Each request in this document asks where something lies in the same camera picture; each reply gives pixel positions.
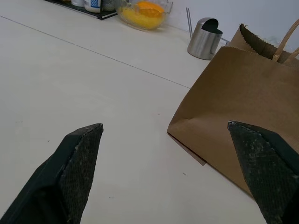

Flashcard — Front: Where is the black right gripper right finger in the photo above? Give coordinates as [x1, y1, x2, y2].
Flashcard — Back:
[227, 120, 299, 224]

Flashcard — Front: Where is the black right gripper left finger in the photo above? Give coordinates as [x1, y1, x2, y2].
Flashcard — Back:
[0, 123, 104, 224]

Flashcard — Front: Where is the steel watering can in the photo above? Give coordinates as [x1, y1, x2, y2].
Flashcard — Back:
[185, 7, 228, 61]

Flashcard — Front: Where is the clear glass fruit bowl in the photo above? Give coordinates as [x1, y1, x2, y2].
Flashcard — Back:
[115, 0, 175, 31]

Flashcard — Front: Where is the yellow lemon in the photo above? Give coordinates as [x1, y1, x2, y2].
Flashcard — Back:
[121, 8, 164, 30]

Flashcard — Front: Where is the orange fruit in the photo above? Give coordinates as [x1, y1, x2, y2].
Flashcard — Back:
[136, 0, 165, 15]

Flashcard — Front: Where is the brown paper bag with handles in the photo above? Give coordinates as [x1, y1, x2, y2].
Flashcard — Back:
[167, 18, 299, 199]

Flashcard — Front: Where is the black wire rack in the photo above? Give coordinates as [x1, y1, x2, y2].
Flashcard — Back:
[43, 0, 119, 21]

